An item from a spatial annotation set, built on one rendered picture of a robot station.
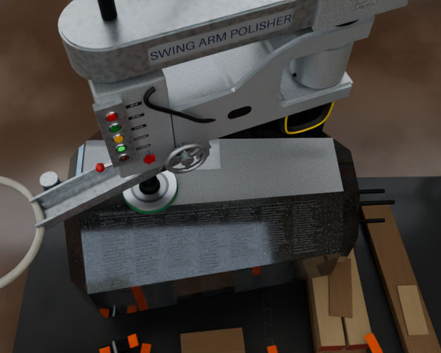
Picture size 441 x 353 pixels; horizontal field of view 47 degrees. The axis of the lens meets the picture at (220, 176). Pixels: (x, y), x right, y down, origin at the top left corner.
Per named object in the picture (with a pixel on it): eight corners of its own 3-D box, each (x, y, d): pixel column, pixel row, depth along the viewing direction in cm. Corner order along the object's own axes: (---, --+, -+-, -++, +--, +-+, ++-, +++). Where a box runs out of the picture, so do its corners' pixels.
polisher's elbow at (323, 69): (283, 53, 181) (289, 10, 164) (335, 47, 183) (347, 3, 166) (295, 94, 171) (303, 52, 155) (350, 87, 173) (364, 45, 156)
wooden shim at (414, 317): (395, 286, 259) (397, 285, 258) (415, 285, 260) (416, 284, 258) (407, 335, 246) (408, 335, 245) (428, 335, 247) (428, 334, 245)
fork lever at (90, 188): (196, 115, 189) (192, 108, 185) (215, 155, 180) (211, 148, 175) (35, 196, 193) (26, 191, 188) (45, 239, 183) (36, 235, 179)
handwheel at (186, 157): (200, 144, 175) (198, 118, 163) (210, 167, 171) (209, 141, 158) (158, 157, 173) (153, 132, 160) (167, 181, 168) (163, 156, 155)
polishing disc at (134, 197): (139, 157, 207) (138, 155, 206) (186, 175, 202) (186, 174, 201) (113, 199, 197) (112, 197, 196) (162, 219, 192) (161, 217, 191)
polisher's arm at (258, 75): (320, 78, 200) (346, -29, 158) (348, 121, 189) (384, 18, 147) (141, 133, 186) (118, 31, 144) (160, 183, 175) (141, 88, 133)
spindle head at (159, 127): (200, 106, 188) (195, 10, 149) (221, 152, 177) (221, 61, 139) (105, 135, 181) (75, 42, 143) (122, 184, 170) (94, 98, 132)
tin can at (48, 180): (43, 196, 294) (36, 185, 283) (49, 181, 299) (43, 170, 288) (60, 198, 293) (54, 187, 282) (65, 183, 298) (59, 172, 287)
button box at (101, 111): (135, 154, 161) (120, 95, 136) (138, 160, 159) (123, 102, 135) (111, 161, 159) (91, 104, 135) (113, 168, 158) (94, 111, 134)
